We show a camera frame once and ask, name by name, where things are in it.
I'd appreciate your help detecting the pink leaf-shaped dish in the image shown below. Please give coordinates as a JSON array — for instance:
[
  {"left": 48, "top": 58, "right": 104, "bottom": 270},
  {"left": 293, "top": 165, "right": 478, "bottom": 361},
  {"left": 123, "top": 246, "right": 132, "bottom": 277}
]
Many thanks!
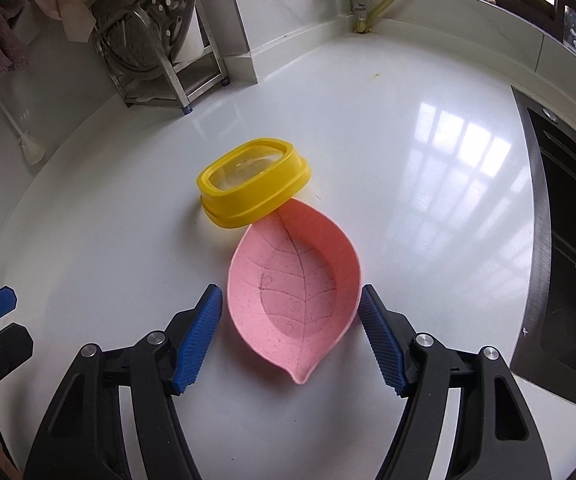
[{"left": 227, "top": 197, "right": 363, "bottom": 386}]

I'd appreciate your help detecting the mauve knitted cloth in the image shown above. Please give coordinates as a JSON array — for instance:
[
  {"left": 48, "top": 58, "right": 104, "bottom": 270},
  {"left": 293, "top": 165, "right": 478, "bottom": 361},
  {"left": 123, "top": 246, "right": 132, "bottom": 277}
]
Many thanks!
[{"left": 0, "top": 0, "right": 31, "bottom": 93}]

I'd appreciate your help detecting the stainless steel dish rack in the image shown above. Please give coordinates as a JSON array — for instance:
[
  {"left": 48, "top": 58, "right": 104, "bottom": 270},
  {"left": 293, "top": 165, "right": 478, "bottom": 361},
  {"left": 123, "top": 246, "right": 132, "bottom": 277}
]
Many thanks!
[{"left": 92, "top": 5, "right": 231, "bottom": 113}]

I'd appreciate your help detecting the yellow oval lid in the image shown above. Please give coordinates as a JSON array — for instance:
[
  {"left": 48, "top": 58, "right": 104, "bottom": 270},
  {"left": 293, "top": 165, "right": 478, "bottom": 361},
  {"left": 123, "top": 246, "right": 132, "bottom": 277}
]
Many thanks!
[{"left": 197, "top": 137, "right": 313, "bottom": 231}]

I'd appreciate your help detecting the white long-handled brush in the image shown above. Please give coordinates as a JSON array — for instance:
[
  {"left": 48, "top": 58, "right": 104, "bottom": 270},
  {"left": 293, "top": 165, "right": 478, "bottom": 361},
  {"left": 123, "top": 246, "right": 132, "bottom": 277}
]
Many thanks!
[{"left": 0, "top": 85, "right": 47, "bottom": 167}]

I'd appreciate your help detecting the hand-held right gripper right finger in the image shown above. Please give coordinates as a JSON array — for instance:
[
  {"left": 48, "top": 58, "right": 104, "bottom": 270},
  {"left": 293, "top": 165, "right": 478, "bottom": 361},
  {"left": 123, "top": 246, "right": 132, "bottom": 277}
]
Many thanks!
[{"left": 359, "top": 284, "right": 551, "bottom": 480}]

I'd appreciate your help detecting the beige cloth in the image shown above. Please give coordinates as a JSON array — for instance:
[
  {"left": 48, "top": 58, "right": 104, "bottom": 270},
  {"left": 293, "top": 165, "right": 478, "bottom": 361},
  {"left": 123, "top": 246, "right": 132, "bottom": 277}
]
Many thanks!
[{"left": 32, "top": 0, "right": 99, "bottom": 43}]

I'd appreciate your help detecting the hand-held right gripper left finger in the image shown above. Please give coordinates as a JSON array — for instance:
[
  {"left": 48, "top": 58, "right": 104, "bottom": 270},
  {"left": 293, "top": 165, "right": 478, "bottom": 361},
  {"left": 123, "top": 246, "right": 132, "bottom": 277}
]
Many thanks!
[{"left": 22, "top": 284, "right": 223, "bottom": 480}]

